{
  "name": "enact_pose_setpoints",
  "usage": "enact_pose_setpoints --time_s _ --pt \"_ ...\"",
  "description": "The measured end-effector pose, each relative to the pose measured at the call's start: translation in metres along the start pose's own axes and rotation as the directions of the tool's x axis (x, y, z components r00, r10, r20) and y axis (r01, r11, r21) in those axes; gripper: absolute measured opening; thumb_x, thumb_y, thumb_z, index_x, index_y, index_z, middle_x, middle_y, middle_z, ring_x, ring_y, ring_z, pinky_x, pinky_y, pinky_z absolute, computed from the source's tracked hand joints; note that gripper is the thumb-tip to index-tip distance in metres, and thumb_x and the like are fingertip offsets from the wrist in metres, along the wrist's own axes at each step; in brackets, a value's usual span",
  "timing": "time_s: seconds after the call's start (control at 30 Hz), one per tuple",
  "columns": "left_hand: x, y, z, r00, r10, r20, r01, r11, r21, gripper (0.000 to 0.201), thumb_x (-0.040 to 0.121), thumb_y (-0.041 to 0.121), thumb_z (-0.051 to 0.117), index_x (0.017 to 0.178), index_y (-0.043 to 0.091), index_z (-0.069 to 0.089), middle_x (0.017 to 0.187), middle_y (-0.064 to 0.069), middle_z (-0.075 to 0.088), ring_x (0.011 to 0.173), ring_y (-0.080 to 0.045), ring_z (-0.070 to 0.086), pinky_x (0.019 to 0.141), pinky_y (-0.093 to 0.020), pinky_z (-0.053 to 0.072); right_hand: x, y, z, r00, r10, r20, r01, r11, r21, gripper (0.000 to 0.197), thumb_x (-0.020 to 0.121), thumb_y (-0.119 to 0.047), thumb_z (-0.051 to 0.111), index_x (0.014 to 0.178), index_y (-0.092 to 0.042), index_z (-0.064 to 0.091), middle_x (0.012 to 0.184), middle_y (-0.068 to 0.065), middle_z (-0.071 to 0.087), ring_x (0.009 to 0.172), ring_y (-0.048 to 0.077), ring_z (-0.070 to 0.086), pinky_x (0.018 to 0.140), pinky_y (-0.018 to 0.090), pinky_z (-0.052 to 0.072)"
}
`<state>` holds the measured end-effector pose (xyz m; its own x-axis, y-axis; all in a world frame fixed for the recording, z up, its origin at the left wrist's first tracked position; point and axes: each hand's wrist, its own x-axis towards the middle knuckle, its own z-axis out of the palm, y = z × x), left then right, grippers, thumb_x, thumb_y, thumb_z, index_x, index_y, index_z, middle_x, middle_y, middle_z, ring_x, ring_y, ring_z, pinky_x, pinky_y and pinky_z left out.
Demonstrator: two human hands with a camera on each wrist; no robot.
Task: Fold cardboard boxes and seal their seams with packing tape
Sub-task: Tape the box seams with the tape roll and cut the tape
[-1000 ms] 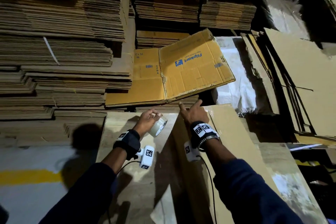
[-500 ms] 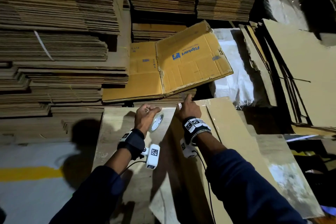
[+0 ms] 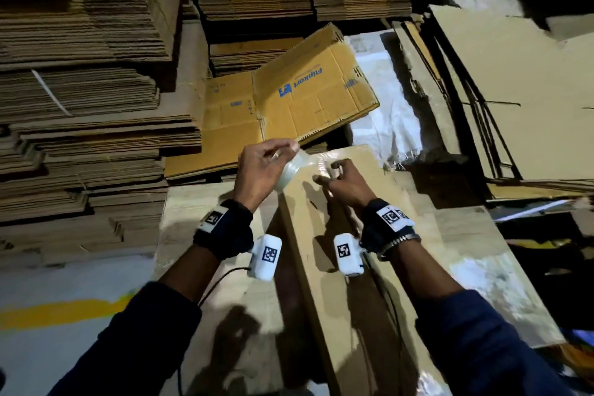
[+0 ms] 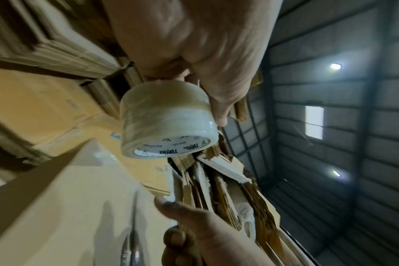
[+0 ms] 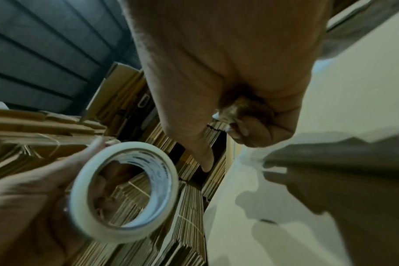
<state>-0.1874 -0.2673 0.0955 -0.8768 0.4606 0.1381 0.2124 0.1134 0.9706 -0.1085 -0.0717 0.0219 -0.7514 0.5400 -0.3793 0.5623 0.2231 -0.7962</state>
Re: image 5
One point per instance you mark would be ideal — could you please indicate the person's right hand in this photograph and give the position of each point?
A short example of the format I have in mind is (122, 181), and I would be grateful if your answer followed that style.
(219, 57)

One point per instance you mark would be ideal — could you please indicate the person's left hand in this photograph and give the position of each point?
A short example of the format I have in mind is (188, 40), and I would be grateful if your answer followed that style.
(28, 213)

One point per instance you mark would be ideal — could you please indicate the clear tape roll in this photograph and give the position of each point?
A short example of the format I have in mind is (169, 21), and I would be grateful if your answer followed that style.
(81, 208)

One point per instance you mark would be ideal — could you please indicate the stacks of flat cardboard bundles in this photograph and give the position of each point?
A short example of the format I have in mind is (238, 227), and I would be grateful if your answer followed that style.
(42, 140)

